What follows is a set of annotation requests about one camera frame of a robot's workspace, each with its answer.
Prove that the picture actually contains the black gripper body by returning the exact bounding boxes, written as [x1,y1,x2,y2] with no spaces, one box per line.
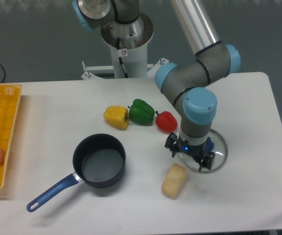
[174,137,211,163]

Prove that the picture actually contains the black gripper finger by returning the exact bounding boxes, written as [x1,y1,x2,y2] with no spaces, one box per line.
[198,152,215,172]
[164,132,180,158]

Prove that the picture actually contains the beige bread loaf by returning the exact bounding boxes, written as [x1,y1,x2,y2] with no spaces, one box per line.
[161,164,187,198]

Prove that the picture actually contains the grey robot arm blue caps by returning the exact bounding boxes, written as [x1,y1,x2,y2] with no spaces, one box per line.
[72,0,241,173]

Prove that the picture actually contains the glass pot lid blue knob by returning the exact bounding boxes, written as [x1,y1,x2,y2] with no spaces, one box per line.
[179,129,228,174]

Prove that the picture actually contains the red bell pepper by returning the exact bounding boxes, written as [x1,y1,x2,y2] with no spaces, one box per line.
[155,111,178,133]

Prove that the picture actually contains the green bell pepper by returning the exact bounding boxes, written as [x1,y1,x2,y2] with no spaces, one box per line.
[128,98,155,125]

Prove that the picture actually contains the yellow bell pepper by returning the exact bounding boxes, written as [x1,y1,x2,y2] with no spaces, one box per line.
[103,106,129,130]

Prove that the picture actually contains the black saucepan blue handle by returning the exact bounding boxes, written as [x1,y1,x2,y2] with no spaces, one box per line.
[26,133,126,212]

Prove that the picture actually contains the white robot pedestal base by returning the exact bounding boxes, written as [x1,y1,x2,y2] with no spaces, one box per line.
[81,13,169,80]

